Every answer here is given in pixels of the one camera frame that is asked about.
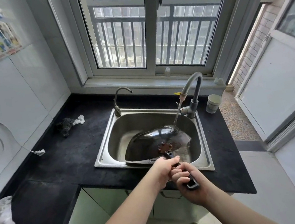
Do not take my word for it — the white sliding door frame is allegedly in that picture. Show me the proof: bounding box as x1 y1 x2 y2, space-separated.
226 25 295 157

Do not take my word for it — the dark steel wool scrubber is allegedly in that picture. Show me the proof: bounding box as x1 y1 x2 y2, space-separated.
54 117 77 138

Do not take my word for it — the stainless steel sink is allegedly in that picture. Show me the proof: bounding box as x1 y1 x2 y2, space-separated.
88 97 216 186

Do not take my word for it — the white cable with plug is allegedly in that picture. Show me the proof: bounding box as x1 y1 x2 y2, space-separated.
0 102 47 162

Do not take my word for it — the large steel faucet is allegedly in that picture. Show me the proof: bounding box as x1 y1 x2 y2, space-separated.
175 71 208 120

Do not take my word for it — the crumpled white cloth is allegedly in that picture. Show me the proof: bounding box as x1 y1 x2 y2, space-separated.
71 114 86 126

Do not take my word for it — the green sink cabinet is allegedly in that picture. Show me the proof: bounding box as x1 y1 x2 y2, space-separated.
83 170 237 224

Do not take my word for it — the white paper cup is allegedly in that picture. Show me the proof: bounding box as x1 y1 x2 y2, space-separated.
204 93 224 115

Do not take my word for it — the row of metal window bars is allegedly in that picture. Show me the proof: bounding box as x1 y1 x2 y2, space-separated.
87 0 227 77

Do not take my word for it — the person's left forearm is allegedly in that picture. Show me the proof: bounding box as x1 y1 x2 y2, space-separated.
78 179 164 224

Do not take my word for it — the white window frame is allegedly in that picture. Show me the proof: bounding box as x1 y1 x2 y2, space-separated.
45 0 288 100

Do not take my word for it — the person's right forearm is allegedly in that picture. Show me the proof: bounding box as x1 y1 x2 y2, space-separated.
202 181 281 224

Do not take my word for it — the person's right hand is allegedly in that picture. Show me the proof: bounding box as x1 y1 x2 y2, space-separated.
169 159 218 210

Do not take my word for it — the person's left hand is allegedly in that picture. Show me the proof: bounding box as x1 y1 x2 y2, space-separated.
148 155 184 193

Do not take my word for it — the thin dark gooseneck faucet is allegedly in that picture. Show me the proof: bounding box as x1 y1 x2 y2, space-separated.
111 85 136 118

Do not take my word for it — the black wok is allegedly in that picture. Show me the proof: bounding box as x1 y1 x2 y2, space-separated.
121 122 200 199

